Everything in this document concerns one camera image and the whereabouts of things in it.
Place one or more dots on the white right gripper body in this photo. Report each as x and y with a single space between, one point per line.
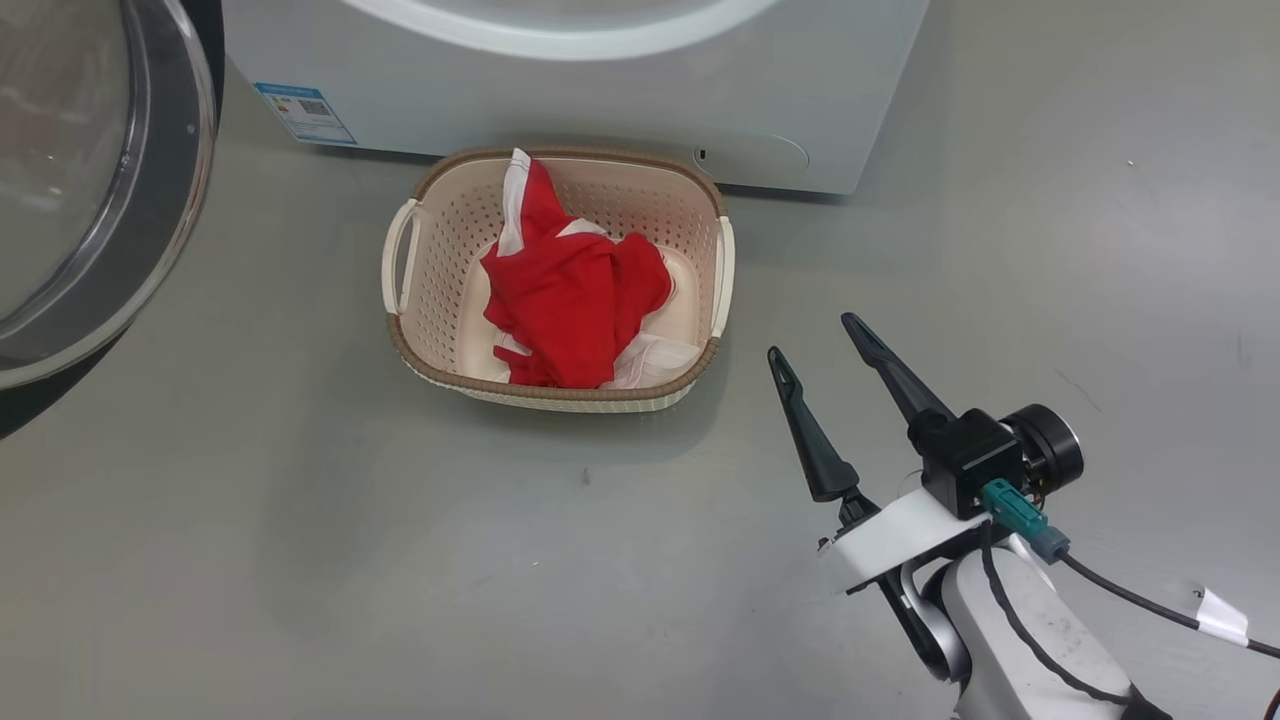
895 535

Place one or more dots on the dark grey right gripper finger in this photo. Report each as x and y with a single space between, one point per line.
895 375
820 460

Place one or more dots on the red garment with white cuff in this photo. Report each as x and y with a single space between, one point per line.
570 300

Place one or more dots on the round glass washing machine door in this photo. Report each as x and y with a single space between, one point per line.
80 180

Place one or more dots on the white front-load washing machine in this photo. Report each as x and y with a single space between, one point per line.
600 100

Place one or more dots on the cream perforated laundry basket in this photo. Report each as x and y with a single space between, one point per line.
440 270

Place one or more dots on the blue white energy label sticker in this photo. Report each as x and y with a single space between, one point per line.
305 113

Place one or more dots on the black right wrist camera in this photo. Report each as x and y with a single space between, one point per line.
970 455

